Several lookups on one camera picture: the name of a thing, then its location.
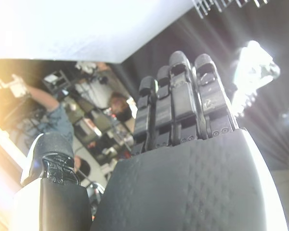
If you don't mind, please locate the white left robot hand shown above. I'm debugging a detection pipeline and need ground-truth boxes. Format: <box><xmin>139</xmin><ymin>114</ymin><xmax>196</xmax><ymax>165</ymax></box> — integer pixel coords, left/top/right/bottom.
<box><xmin>13</xmin><ymin>51</ymin><xmax>289</xmax><ymax>231</ymax></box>

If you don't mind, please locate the person with brown hair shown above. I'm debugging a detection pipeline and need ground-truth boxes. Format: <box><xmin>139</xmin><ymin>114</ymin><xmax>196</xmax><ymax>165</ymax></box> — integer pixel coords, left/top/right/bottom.
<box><xmin>76</xmin><ymin>78</ymin><xmax>133</xmax><ymax>122</ymax></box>

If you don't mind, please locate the person in blue shirt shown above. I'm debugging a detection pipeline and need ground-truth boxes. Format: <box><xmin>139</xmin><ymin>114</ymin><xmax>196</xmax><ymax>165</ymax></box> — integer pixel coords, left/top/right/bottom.
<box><xmin>26</xmin><ymin>84</ymin><xmax>75</xmax><ymax>145</ymax></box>

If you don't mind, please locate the chrome wire dish rack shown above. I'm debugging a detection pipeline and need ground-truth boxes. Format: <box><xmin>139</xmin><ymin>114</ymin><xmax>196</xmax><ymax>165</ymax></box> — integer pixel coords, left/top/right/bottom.
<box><xmin>193</xmin><ymin>0</ymin><xmax>269</xmax><ymax>19</ymax></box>

